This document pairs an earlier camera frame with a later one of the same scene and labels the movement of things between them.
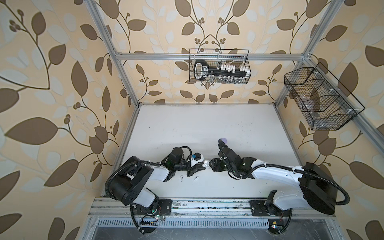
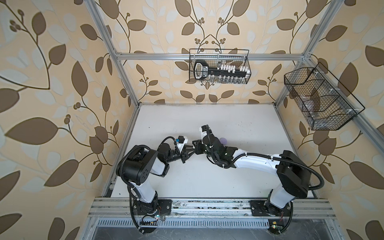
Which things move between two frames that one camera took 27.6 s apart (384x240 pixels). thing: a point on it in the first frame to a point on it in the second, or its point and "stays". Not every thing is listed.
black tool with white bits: [225, 74] stays
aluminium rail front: [202, 211] stays
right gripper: [215, 163] to [197, 148]
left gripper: [193, 170] to [184, 155]
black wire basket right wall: [327, 105] stays
